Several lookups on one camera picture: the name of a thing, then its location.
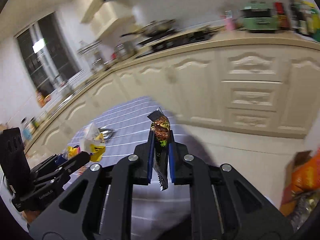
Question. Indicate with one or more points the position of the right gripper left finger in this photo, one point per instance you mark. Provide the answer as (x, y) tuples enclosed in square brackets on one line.
[(98, 204)]

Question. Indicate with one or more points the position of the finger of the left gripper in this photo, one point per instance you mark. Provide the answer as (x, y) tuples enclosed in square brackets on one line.
[(50, 164), (68, 167)]

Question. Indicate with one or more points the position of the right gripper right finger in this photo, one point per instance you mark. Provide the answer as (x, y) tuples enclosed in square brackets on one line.
[(224, 204)]

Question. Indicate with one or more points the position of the black snack wrapper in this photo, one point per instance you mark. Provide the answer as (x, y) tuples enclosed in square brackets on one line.
[(106, 132), (161, 128)]

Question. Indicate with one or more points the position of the lower kitchen cabinets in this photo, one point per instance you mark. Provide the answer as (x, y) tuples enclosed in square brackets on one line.
[(257, 88)]

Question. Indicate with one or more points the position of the kitchen cabinets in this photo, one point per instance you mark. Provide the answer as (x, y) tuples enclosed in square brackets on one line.
[(103, 17), (257, 88)]

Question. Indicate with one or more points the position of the upper kitchen cabinets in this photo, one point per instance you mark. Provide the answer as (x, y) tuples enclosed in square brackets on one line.
[(103, 17)]

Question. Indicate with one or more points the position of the person's left hand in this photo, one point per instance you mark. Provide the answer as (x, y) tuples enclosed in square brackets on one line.
[(30, 216)]

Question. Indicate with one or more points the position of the blue carton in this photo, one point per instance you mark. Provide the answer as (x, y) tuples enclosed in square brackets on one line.
[(27, 134)]

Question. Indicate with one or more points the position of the orange dish soap bottle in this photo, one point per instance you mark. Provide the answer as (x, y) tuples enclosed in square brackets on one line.
[(42, 100)]

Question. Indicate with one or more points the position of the orange food bag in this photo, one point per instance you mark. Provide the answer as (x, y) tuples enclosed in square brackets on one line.
[(306, 178)]

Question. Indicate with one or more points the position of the grey checked tablecloth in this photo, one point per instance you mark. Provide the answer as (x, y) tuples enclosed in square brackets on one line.
[(156, 214)]

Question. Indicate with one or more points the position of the window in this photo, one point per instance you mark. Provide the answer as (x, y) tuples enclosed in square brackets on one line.
[(46, 56)]

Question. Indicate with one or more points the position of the black gas hob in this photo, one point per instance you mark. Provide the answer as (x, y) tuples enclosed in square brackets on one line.
[(197, 36)]

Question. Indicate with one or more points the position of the pink utensil cup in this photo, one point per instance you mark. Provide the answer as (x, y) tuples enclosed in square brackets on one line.
[(228, 21)]

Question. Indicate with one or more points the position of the dark oil bottle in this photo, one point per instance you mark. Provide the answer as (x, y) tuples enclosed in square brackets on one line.
[(299, 24)]

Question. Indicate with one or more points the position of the green electric cooker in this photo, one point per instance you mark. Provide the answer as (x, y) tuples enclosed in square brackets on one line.
[(258, 17)]

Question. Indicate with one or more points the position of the red sauce bottle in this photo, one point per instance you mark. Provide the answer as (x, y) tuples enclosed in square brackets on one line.
[(282, 18)]

